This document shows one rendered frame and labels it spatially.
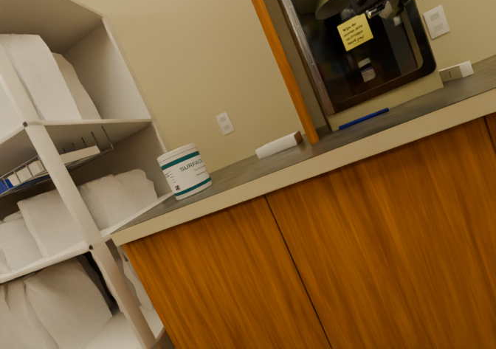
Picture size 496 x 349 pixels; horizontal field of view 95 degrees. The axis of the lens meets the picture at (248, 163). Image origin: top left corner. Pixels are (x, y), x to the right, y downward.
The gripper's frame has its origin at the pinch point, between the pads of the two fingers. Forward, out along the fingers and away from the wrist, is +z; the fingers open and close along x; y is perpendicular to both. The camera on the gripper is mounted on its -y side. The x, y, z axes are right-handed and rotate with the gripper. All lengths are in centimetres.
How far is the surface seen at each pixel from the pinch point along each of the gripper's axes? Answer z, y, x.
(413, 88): 5.7, 3.8, -23.2
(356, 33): 4.2, -5.4, -1.8
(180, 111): 49, -89, 13
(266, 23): -3.3, -27.6, 10.3
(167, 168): -13, -70, -15
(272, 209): -21, -43, -35
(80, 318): -8, -146, -59
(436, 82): 5.7, 9.6, -23.9
